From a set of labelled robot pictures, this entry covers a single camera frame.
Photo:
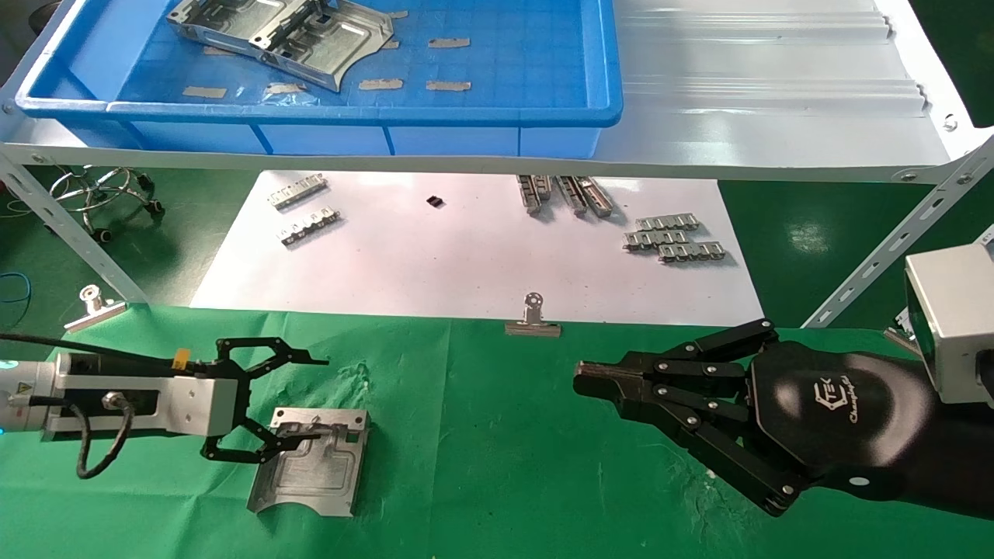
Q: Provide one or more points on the tiny black plastic piece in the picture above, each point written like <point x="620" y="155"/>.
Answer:
<point x="436" y="202"/>

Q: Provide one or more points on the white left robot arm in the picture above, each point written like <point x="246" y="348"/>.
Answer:
<point x="23" y="373"/>

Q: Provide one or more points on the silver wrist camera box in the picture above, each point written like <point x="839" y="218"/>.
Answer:
<point x="959" y="326"/>
<point x="198" y="407"/>

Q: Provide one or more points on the white slotted steel post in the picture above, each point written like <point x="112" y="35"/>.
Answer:
<point x="78" y="233"/>
<point x="893" y="241"/>

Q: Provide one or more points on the grey stamped metal plate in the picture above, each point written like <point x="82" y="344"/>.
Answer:
<point x="311" y="477"/>

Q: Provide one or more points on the small toothed metal strip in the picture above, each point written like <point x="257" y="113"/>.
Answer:
<point x="668" y="223"/>
<point x="297" y="191"/>
<point x="693" y="252"/>
<point x="656" y="241"/>
<point x="311" y="226"/>

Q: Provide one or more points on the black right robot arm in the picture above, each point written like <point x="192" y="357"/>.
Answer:
<point x="963" y="466"/>

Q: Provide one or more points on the silver stamped metal plate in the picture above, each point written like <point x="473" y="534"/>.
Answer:
<point x="206" y="19"/>

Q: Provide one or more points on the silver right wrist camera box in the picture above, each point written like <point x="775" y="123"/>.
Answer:
<point x="959" y="326"/>

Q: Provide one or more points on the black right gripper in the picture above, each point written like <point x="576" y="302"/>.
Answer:
<point x="839" y="411"/>

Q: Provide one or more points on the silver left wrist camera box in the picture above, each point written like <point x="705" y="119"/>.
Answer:
<point x="198" y="407"/>

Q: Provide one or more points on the notched stamped metal plate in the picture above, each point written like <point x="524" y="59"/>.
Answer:
<point x="342" y="39"/>

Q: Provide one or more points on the green table cloth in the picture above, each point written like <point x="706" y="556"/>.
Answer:
<point x="481" y="466"/>

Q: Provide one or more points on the blue plastic bin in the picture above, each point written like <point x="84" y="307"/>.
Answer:
<point x="481" y="116"/>

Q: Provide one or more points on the short grey metal rail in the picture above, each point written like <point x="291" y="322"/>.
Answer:
<point x="598" y="198"/>
<point x="572" y="196"/>
<point x="546" y="186"/>
<point x="529" y="194"/>

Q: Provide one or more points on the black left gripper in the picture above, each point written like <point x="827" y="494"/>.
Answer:
<point x="243" y="404"/>

